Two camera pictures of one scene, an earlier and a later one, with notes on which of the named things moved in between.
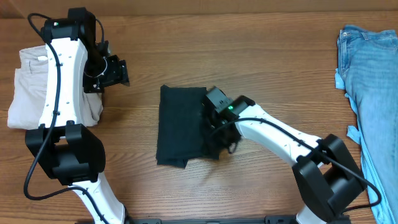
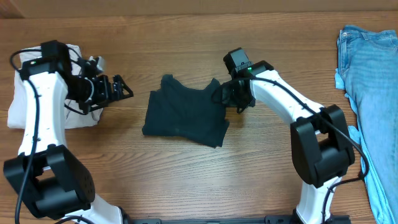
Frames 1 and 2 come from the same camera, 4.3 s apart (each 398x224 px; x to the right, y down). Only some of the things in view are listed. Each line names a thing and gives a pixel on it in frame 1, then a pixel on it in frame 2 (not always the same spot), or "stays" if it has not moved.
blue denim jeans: (367, 70) stays
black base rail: (277, 220) stays
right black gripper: (214, 144) -> (228, 100)
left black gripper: (119, 73) -> (104, 95)
